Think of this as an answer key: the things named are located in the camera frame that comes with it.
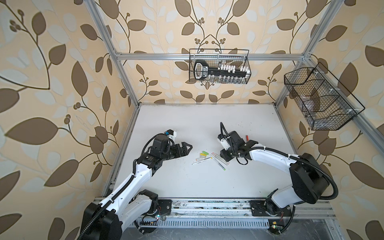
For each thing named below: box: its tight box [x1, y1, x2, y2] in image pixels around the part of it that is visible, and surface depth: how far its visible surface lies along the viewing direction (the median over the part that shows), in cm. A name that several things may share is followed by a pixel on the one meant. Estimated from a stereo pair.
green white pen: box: [212, 157, 226, 171], surface depth 91 cm
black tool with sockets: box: [193, 60, 251, 84], surface depth 86 cm
